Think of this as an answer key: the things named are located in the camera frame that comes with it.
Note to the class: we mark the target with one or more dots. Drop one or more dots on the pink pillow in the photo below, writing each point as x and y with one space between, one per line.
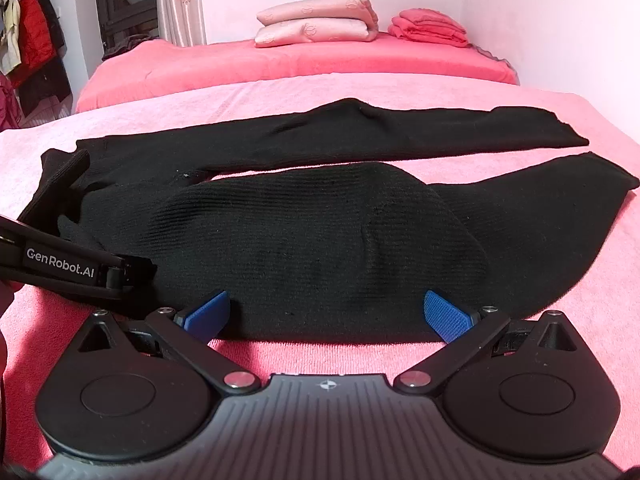
313 31
355 9

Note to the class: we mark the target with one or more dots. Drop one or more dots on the black knit pants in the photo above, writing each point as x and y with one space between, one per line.
331 225

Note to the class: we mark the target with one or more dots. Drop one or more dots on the upper pink pillow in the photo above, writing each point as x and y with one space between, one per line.
355 9

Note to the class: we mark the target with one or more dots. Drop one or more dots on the pink near bed blanket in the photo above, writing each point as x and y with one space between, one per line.
87 393

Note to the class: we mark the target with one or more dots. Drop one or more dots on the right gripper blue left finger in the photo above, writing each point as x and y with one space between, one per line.
207 318

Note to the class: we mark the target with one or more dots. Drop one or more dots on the hanging clothes on rack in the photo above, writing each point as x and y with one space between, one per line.
32 48

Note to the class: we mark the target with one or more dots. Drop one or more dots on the red far bed cover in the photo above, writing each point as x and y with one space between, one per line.
158 68

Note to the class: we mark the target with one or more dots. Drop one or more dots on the pink patterned curtain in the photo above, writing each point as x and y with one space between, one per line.
181 22

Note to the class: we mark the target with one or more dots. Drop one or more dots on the folded red blanket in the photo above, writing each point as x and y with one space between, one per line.
427 25

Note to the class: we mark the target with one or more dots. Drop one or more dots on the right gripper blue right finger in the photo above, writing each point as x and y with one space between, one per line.
447 320

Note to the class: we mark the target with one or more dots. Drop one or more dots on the lower pink pillow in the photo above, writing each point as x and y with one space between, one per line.
313 31

